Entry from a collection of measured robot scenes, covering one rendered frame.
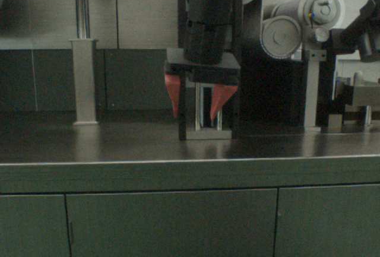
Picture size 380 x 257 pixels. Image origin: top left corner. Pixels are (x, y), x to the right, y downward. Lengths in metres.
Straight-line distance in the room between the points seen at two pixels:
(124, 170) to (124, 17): 0.73
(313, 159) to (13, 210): 0.69
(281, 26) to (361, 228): 0.59
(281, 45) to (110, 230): 0.70
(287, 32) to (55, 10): 0.85
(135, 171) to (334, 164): 0.45
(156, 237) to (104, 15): 0.84
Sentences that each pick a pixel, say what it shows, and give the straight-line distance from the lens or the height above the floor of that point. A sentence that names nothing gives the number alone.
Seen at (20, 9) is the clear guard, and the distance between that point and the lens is 1.32.
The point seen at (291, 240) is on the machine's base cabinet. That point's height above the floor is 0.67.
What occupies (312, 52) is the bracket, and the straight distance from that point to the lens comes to 0.98.
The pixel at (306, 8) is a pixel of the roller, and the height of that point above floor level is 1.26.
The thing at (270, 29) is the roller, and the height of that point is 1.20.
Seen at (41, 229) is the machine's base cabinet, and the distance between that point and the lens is 0.85.
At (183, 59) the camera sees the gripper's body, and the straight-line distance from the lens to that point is 0.46.
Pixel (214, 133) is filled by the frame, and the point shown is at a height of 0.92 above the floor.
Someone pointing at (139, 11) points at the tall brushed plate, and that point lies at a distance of 1.30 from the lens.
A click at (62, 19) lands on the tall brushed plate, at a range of 1.35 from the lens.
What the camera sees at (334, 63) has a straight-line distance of 1.10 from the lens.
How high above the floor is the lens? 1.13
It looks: 11 degrees down
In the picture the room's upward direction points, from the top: straight up
